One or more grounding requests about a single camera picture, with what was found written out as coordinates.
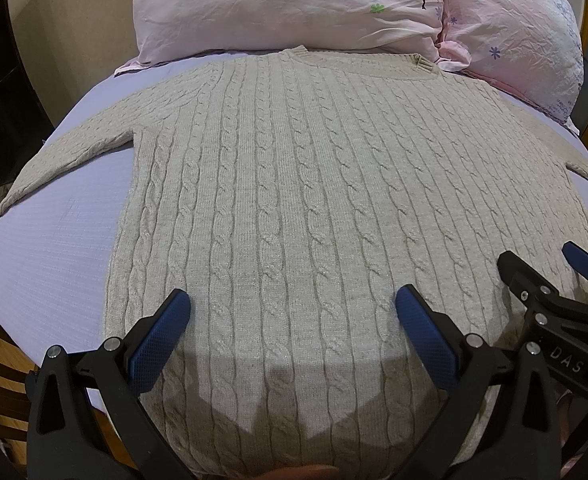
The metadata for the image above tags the beige cable-knit sweater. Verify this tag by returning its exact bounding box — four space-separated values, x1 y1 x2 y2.
0 47 588 479

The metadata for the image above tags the lavender bed sheet mattress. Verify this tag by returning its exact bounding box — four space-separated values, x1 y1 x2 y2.
0 49 588 413

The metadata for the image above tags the pink floral pillow right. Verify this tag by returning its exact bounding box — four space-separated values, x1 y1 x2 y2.
437 0 584 126

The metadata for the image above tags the pink floral pillow left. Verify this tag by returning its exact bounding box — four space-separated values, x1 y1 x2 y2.
120 0 443 73

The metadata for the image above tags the pink floral pillow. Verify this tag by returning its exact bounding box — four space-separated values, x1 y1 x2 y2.
120 0 443 73
437 0 584 126

